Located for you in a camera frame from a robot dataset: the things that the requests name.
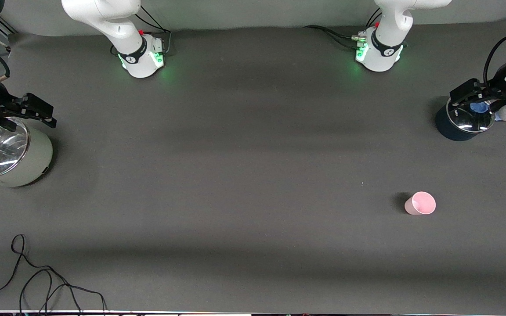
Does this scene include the pale green cooking pot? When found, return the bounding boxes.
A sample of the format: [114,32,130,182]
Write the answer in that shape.
[0,116,54,189]

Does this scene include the dark blue saucepan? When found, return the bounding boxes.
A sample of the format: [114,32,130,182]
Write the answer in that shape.
[435,99,499,142]

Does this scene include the glass lid with beige knob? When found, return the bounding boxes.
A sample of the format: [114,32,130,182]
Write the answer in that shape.
[0,116,30,178]

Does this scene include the thin black loose cable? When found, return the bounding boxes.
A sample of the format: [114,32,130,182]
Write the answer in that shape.
[0,234,108,313]

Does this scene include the glass lid with blue knob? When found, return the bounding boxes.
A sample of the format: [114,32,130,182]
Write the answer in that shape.
[448,99,496,133]

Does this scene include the pink plastic cup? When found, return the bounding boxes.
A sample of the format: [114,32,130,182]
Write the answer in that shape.
[405,191,436,215]

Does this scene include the black arm base cable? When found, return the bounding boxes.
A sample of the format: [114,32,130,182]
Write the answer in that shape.
[112,4,172,55]
[304,9,383,51]

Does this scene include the black left arm base cable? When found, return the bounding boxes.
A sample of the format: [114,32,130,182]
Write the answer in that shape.
[304,9,383,51]

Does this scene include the black right arm base cable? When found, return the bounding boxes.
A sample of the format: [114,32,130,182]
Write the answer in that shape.
[112,4,172,55]

